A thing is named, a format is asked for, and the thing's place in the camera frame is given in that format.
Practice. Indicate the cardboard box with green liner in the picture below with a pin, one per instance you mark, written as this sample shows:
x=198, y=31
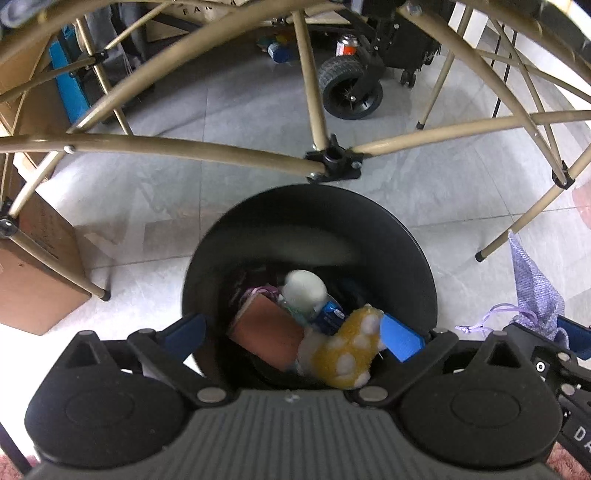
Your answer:
x=37, y=286

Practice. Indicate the brown rectangular block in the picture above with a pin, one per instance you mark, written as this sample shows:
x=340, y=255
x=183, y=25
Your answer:
x=268, y=332

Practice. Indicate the purple mesh pouch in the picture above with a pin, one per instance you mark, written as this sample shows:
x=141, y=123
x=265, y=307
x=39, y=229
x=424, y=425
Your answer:
x=535, y=286

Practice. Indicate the red label can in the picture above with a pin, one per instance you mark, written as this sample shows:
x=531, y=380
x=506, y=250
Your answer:
x=347, y=46

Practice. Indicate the yellow plush toy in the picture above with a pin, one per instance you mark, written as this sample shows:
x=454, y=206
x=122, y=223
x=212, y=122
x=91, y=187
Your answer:
x=337, y=355

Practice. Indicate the beige folding wagon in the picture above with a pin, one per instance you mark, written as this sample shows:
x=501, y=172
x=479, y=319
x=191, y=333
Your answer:
x=348, y=87

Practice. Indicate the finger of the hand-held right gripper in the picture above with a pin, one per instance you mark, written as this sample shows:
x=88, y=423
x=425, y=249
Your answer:
x=538, y=357
x=577, y=339

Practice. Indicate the black trash bin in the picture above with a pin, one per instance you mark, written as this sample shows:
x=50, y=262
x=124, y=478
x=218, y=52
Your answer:
x=314, y=221

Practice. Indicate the purple satin cloth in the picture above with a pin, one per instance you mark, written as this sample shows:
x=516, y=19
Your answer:
x=261, y=294

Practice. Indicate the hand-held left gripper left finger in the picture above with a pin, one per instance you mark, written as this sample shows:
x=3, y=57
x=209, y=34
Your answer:
x=187, y=332

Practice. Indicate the tan folding table frame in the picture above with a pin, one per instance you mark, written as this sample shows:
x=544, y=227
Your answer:
x=184, y=146

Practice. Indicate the blue packet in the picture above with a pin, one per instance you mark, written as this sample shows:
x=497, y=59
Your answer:
x=328, y=316

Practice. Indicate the blue flat panel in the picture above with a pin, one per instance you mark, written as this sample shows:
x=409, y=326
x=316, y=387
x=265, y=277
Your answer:
x=69, y=87

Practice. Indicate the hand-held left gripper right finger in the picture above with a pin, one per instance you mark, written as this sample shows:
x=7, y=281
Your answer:
x=404, y=339

